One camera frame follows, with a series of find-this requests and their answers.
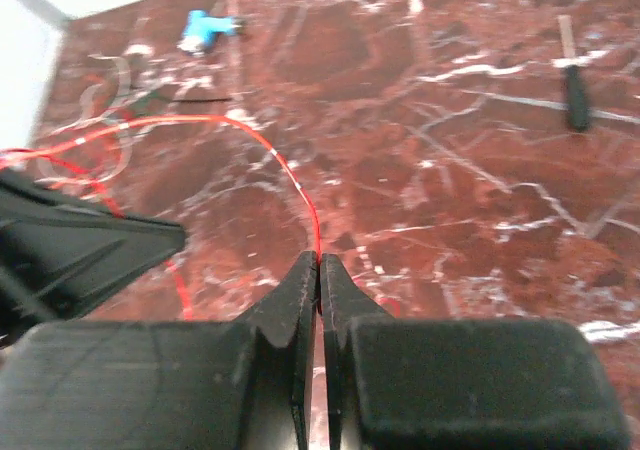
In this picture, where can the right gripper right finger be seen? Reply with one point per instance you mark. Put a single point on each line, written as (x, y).
(489, 383)

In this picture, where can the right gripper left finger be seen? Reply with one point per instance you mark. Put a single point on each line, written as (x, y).
(240, 384)

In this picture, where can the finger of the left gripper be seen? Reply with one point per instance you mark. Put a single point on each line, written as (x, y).
(62, 257)

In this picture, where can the blue connector plug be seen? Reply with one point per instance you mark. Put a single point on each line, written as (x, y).
(201, 30)

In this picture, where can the red shaft black screwdriver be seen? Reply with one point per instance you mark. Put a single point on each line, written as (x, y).
(577, 101)

